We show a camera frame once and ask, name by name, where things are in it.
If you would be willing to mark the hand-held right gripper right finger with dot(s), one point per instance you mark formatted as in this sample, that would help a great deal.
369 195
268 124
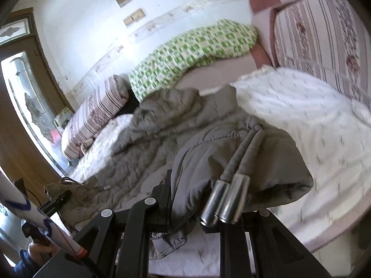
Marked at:
232 247

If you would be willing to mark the green patterned box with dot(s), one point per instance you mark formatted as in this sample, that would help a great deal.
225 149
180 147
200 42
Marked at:
64 117

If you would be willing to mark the grey hooded puffer jacket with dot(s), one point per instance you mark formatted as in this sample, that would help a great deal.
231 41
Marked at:
174 127

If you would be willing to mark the pink upholstered bed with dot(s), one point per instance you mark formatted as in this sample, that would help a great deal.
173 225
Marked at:
203 78

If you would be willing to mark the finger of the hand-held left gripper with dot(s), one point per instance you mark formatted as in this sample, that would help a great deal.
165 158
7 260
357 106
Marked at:
55 204

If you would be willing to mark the small striped floral pillow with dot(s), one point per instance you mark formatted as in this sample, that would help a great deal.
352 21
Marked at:
95 115

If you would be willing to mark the green white checkered pillow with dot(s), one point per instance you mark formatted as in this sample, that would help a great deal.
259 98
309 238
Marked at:
188 52

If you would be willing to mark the person's left hand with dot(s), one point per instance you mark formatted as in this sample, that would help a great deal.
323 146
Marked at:
39 251

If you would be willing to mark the large striped floral cushion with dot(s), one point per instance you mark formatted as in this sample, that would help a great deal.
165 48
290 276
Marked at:
318 40

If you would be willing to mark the wall switch plate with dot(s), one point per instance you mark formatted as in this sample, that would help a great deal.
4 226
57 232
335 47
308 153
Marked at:
134 17

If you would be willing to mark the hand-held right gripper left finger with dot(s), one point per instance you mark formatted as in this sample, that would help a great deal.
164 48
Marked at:
162 198

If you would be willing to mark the white patterned quilt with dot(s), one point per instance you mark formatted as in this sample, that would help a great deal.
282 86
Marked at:
304 115

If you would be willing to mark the person's left forearm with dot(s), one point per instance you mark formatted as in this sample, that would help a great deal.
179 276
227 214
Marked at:
24 266

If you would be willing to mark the wooden door with glass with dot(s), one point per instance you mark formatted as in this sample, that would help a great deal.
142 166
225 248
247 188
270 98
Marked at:
17 133

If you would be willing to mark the red object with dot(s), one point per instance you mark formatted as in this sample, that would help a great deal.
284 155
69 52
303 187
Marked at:
55 135

